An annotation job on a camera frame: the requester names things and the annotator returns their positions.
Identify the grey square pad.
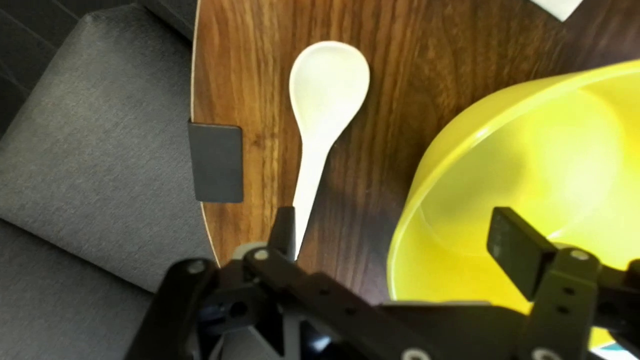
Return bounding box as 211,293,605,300
186,120,246,204

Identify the white plastic spoon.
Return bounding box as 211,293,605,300
286,39,372,262

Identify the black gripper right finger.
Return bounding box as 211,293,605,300
486,206,640,360

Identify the yellow plastic bowl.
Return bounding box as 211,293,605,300
385,59,640,352

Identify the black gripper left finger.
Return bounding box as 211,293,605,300
125,204,428,360

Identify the white paper sheet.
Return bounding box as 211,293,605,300
528,0,585,25

